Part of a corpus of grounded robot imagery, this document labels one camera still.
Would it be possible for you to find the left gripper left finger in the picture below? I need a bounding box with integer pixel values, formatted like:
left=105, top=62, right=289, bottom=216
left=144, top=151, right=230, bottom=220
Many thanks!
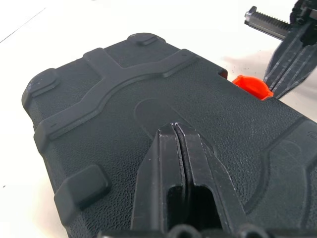
left=130, top=122, right=187, bottom=235

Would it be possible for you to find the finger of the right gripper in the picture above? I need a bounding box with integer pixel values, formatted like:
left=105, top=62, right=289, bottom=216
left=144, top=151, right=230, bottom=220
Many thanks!
left=264, top=30, right=307, bottom=90
left=271, top=41, right=317, bottom=99

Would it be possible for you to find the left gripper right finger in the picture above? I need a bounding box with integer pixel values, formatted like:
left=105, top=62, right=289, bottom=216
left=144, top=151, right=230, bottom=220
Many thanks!
left=174, top=122, right=249, bottom=235

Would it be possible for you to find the orange case latch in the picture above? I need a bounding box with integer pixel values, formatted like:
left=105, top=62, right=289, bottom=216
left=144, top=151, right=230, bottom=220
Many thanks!
left=232, top=75, right=274, bottom=101

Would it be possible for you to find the black plastic tool case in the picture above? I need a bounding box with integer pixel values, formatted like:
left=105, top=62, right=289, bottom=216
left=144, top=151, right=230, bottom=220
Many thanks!
left=21, top=31, right=317, bottom=238

